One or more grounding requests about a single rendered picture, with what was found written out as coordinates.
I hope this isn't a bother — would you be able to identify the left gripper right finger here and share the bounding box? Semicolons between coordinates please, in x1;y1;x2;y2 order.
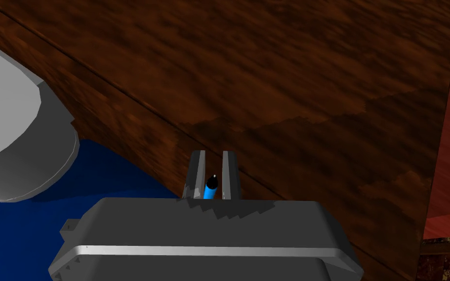
222;150;242;201

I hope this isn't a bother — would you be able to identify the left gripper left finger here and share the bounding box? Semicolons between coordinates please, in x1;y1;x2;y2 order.
182;150;206;200

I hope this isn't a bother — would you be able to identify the blue pen with black tip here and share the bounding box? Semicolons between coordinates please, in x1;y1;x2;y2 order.
203;175;220;200

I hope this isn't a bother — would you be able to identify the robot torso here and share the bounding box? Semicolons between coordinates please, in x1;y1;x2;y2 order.
0;33;81;203

